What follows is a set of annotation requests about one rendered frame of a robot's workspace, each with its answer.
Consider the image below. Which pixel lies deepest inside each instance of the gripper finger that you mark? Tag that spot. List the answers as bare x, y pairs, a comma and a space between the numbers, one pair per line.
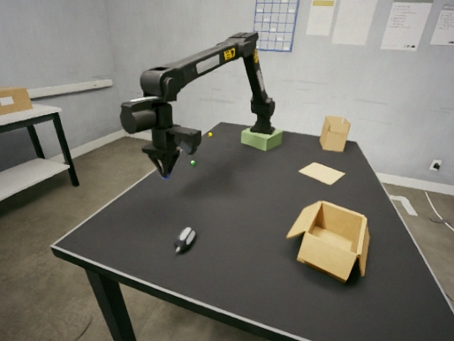
167, 162
173, 161

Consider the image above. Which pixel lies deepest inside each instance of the tan flat mat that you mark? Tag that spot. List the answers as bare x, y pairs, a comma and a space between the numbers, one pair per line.
322, 173

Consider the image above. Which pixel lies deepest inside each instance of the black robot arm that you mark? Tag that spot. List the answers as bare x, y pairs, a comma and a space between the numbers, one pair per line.
160, 86

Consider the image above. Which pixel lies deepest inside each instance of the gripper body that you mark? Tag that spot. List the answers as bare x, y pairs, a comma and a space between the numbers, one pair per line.
163, 154

